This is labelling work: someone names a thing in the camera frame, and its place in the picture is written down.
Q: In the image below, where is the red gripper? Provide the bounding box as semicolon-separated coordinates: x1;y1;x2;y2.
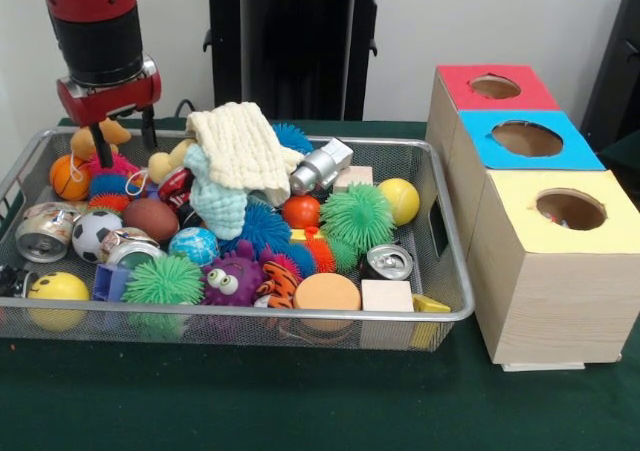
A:
56;61;162;170

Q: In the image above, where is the brown plush toy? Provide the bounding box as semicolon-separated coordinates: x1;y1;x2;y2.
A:
68;117;133;162

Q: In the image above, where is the cream knitted cloth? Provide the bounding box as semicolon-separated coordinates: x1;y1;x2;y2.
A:
186;102;304;207

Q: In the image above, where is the clear mesh bin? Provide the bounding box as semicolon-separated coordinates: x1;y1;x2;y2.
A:
0;126;475;352

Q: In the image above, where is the wooden box with three holes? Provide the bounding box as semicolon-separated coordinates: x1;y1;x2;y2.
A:
425;64;640;372

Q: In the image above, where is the small orange basketball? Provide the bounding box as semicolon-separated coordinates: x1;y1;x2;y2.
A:
49;154;92;202

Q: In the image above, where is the mint green knitted cloth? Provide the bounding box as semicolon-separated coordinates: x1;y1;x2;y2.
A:
184;146;249;240

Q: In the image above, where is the green spiky ball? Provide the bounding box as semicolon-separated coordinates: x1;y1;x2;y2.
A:
320;183;397;255
122;256;205;334

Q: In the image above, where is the yellow smiley ball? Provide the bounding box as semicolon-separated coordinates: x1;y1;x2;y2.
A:
27;272;92;332

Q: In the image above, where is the purple spiky ball with eyes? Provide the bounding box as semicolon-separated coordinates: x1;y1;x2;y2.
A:
202;246;266;307

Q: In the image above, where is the plain yellow ball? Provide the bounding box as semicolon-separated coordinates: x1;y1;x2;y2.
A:
376;178;421;226

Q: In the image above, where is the black chair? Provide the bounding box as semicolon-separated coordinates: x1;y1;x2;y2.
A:
580;0;640;154

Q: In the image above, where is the black cable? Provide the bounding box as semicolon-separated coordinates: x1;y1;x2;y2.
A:
174;98;201;120

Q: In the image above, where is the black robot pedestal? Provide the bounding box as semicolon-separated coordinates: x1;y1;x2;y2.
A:
193;0;403;122

